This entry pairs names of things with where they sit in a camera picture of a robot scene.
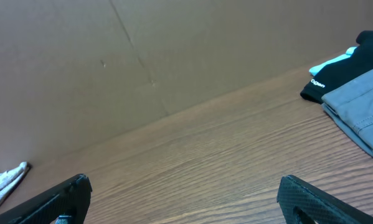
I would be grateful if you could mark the black garment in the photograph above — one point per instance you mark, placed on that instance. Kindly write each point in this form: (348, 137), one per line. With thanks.
(336, 74)

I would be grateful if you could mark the light blue garment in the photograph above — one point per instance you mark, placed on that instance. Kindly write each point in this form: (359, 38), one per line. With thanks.
(316, 69)

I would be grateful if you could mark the beige shorts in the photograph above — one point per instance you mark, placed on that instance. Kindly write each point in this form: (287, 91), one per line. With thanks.
(10, 179)

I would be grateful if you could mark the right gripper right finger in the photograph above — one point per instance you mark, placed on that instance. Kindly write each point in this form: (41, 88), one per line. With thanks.
(301, 203)

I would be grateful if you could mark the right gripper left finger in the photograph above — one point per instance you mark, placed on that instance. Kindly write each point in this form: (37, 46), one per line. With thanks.
(67, 202)

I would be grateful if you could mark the grey shorts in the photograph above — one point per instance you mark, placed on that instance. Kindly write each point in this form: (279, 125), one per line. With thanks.
(351, 108)

